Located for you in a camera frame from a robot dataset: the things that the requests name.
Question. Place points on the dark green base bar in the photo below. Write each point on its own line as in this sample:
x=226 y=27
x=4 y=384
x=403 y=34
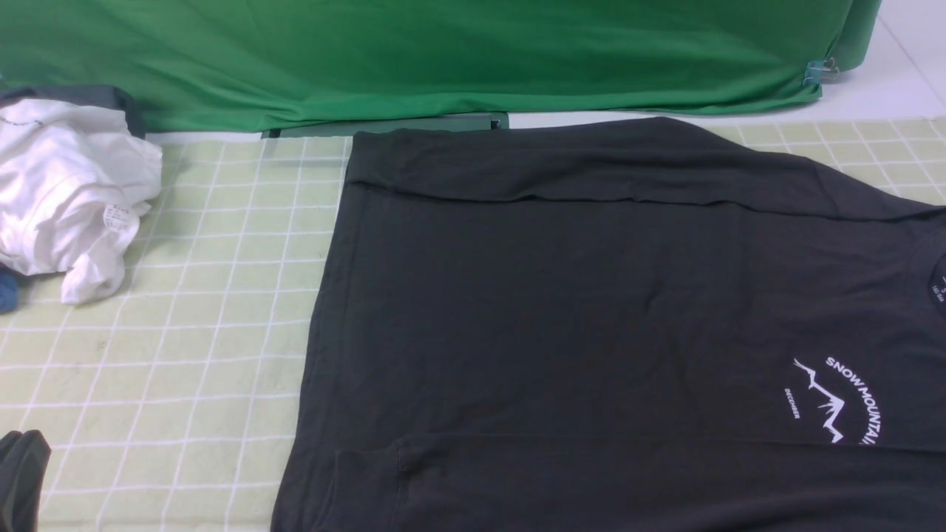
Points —
x=469 y=121

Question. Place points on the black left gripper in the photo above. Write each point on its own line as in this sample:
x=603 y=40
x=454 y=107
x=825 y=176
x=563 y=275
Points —
x=24 y=458

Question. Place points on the blue cloth piece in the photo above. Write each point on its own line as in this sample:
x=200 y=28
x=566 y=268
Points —
x=9 y=290

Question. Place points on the dark gray long-sleeve shirt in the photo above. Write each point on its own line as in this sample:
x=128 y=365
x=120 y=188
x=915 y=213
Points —
x=623 y=326

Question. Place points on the gray garment under white shirt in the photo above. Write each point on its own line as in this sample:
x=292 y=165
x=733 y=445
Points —
x=102 y=96

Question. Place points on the green backdrop cloth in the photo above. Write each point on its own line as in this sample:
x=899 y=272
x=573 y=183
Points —
x=250 y=66

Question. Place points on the blue binder clip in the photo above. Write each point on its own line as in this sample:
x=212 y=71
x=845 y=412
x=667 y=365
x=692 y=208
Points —
x=819 y=72

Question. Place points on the light green checkered towel mat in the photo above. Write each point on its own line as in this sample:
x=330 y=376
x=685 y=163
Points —
x=174 y=405

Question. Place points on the crumpled white shirt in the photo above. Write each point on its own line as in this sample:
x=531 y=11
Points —
x=75 y=184

